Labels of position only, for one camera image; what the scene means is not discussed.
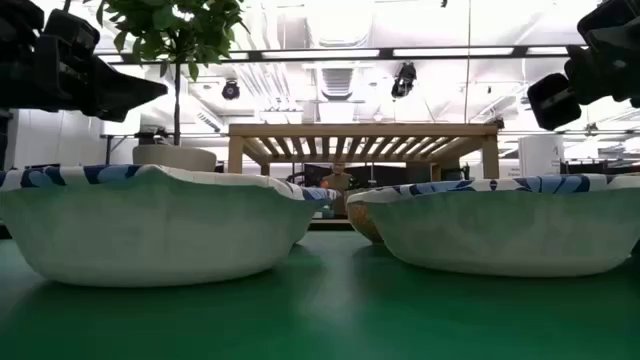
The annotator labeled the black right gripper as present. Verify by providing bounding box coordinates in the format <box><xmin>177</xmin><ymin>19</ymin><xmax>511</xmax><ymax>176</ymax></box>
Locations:
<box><xmin>527</xmin><ymin>0</ymin><xmax>640</xmax><ymax>132</ymax></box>

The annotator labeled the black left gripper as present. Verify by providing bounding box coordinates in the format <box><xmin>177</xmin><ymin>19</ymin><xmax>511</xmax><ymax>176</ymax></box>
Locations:
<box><xmin>30</xmin><ymin>8</ymin><xmax>169</xmax><ymax>124</ymax></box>

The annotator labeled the blue patterned paper bowl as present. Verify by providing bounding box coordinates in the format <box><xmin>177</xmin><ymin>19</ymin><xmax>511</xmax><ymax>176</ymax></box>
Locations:
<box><xmin>0</xmin><ymin>163</ymin><xmax>340</xmax><ymax>289</ymax></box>
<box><xmin>346</xmin><ymin>173</ymin><xmax>640</xmax><ymax>279</ymax></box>

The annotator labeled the slatted wooden shelf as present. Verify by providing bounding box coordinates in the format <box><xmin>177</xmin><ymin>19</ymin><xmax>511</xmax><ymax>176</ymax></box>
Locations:
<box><xmin>228</xmin><ymin>123</ymin><xmax>501</xmax><ymax>180</ymax></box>

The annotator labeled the green plant in white pot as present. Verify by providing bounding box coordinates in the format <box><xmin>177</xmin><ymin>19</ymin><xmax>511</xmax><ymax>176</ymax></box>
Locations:
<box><xmin>97</xmin><ymin>0</ymin><xmax>250</xmax><ymax>174</ymax></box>

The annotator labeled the white box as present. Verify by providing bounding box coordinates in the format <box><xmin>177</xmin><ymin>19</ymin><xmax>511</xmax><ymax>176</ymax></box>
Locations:
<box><xmin>518</xmin><ymin>134</ymin><xmax>566</xmax><ymax>177</ymax></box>

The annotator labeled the person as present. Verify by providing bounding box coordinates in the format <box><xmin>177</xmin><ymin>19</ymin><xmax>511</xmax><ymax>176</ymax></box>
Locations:
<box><xmin>319</xmin><ymin>162</ymin><xmax>361</xmax><ymax>219</ymax></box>

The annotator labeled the green table mat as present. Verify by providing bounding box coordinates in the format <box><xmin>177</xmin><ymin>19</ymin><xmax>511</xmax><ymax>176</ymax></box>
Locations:
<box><xmin>0</xmin><ymin>227</ymin><xmax>640</xmax><ymax>360</ymax></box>

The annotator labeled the thin hanging cable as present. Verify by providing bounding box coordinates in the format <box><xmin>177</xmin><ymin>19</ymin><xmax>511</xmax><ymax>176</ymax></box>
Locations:
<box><xmin>463</xmin><ymin>0</ymin><xmax>473</xmax><ymax>124</ymax></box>

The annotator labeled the black overhead frame beam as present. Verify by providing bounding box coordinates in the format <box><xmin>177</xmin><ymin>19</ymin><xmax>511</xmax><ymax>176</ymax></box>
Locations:
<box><xmin>94</xmin><ymin>44</ymin><xmax>591</xmax><ymax>64</ymax></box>

